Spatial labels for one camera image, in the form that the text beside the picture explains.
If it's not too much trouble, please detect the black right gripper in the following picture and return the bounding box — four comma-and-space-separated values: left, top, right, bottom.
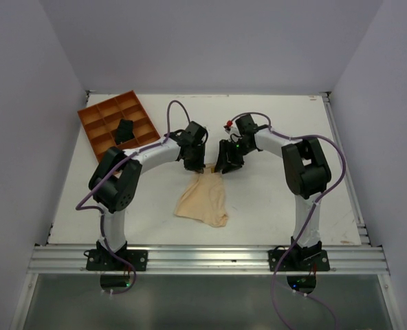
214, 138, 254, 173

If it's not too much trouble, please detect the cream beige underwear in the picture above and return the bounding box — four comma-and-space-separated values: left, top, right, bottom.
174, 164, 229, 228

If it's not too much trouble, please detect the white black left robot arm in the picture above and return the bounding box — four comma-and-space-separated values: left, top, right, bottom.
85, 121, 208, 271

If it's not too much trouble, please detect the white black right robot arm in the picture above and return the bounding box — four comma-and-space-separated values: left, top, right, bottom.
215, 113, 331, 270

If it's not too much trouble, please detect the black rolled garment in tray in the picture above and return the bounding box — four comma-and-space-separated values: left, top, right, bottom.
114, 119, 135, 145

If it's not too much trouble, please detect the orange compartment tray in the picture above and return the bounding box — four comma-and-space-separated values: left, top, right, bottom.
78, 91, 160, 161

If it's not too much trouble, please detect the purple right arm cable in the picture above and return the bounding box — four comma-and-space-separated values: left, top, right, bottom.
230, 112, 347, 330

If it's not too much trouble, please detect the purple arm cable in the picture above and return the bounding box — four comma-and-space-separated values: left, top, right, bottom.
75, 100, 193, 295
230, 112, 347, 330

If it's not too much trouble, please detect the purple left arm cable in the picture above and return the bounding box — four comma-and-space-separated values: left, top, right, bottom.
75, 100, 193, 295

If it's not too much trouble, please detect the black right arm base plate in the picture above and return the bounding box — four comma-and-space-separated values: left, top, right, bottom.
267, 249, 331, 272

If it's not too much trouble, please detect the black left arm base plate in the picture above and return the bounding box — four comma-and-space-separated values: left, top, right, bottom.
83, 249, 148, 272

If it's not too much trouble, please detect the aluminium mounting rail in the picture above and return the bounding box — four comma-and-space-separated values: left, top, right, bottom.
27, 245, 389, 275

